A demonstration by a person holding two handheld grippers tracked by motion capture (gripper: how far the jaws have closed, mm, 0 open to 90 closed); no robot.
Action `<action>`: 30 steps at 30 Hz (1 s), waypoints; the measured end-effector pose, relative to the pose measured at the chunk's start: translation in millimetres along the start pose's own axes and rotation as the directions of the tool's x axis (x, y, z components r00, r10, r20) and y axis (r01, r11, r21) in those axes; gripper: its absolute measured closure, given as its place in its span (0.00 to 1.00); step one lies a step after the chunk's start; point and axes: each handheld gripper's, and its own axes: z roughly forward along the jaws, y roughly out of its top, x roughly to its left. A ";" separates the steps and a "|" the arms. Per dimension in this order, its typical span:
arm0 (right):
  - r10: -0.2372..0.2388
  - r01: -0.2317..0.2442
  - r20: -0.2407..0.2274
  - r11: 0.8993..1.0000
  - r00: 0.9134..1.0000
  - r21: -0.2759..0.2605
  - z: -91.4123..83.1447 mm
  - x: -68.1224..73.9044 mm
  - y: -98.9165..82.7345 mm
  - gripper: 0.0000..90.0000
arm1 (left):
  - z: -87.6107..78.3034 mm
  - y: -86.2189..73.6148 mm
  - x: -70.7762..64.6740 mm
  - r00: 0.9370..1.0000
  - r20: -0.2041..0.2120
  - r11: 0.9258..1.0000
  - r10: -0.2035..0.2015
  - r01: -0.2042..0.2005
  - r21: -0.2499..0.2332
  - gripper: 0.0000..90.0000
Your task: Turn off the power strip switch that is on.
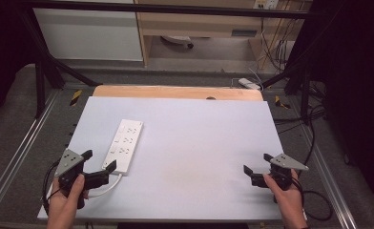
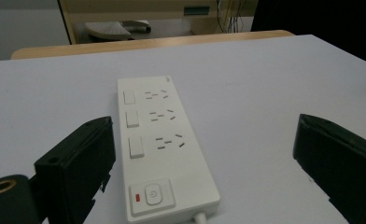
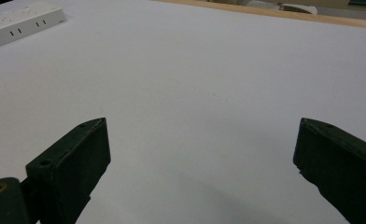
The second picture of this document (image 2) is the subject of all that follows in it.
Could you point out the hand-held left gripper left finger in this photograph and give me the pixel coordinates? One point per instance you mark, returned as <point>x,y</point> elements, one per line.
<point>75,165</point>

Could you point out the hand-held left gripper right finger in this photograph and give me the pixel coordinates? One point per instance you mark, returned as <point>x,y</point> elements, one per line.
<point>340,161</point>

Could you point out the white power strip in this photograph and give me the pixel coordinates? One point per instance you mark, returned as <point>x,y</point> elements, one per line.
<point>162,155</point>

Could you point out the white table mat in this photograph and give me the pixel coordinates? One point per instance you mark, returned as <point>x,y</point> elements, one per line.
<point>234,93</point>

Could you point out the wooden table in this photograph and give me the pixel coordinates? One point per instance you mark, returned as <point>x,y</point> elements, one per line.
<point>134,43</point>

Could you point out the grey office chair base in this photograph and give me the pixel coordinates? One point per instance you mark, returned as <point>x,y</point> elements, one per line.
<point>115,29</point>

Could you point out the beige wooden cabinet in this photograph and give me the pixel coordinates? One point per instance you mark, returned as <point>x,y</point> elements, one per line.
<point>140,14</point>

